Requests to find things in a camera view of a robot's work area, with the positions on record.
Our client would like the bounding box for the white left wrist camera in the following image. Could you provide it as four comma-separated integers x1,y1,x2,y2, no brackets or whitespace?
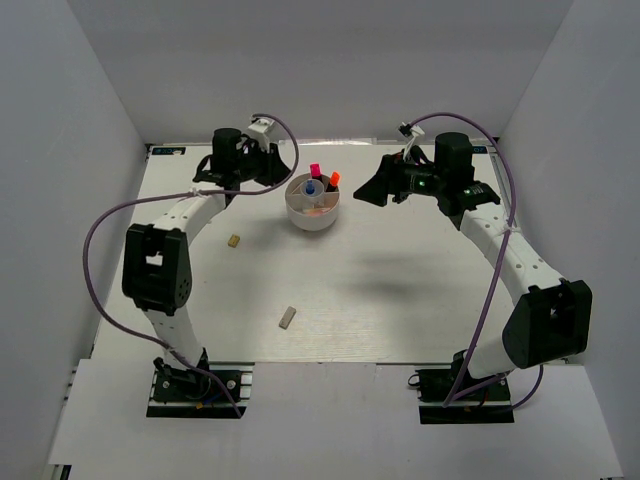
247,117,275,152

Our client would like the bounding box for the slim orange-red highlighter pen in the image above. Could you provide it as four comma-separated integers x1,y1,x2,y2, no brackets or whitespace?
302,207,331,217

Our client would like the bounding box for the black highlighter orange cap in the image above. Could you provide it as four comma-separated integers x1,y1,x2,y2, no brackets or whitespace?
326,171,341,193

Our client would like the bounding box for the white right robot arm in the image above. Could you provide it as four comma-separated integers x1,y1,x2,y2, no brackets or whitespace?
353,132,593,399

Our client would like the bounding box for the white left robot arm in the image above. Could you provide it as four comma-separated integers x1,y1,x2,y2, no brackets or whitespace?
122,117,291,399

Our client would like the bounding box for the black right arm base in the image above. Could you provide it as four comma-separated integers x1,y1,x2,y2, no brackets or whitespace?
407,368,514,425

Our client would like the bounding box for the grey eraser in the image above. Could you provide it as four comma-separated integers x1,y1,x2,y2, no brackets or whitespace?
278,306,297,330

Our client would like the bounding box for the small blue-capped clear bottle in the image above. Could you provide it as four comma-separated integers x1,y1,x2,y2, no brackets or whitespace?
304,179,316,197

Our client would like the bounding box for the left blue table label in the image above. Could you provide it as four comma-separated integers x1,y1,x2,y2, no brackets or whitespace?
151,147,186,156

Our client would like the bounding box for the small tan eraser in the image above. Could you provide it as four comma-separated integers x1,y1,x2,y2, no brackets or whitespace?
228,235,240,248

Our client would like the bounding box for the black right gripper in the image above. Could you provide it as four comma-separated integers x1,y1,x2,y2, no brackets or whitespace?
353,148,447,207

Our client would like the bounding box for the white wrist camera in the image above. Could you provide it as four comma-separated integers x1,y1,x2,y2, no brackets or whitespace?
247,117,275,152
398,122,425,162

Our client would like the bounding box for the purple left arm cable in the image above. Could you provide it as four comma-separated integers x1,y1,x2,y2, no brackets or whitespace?
82,112,301,418

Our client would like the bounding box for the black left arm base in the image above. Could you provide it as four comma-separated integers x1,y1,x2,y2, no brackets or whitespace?
146,357,254,419

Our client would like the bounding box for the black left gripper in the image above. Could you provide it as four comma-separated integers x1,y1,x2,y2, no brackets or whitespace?
234,138,294,187

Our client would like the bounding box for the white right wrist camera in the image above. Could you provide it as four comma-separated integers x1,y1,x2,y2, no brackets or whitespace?
398,122,425,162

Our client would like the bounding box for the black highlighter pink cap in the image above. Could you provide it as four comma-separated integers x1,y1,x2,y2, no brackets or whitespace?
310,163,323,181

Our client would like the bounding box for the white round divided organizer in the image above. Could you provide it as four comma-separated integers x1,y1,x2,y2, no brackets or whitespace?
285,173,340,232

